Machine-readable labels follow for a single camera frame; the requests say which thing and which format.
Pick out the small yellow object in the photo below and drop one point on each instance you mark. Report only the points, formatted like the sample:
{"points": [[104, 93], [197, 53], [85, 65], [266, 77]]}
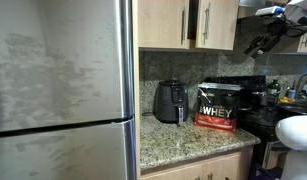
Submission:
{"points": [[284, 99]]}

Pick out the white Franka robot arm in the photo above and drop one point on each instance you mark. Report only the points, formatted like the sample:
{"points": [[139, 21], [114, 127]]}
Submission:
{"points": [[296, 140]]}

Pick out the stainless steel fridge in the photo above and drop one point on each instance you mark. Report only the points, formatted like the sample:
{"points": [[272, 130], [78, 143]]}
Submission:
{"points": [[59, 83]]}

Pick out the dark range hood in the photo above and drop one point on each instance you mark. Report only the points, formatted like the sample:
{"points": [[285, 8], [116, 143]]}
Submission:
{"points": [[253, 3]]}

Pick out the wooden lower cabinet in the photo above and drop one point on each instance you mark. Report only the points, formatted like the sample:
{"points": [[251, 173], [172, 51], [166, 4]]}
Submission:
{"points": [[199, 170]]}

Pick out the black electric stove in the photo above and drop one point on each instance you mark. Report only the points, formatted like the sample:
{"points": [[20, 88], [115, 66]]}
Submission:
{"points": [[256, 120]]}

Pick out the blue soap bottle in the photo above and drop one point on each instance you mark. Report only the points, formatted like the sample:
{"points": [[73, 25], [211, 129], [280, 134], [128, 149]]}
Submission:
{"points": [[292, 94]]}

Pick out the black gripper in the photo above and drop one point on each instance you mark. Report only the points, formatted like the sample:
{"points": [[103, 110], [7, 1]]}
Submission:
{"points": [[276, 29]]}

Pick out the green glass bottle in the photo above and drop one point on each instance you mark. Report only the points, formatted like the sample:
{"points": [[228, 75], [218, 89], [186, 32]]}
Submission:
{"points": [[273, 87]]}

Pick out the tall wooden side panel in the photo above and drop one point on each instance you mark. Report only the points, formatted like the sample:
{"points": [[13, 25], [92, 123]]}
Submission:
{"points": [[136, 66]]}

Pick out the black air fryer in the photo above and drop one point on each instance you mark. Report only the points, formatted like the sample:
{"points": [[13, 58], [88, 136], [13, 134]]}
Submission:
{"points": [[169, 100]]}

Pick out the black red whey protein bag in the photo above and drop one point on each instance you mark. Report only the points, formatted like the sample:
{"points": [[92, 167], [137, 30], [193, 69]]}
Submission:
{"points": [[218, 106]]}

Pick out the metal sink faucet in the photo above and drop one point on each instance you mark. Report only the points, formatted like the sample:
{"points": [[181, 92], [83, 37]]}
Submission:
{"points": [[301, 80]]}

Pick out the dark metal pot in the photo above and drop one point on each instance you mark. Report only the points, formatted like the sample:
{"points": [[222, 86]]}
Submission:
{"points": [[259, 99]]}

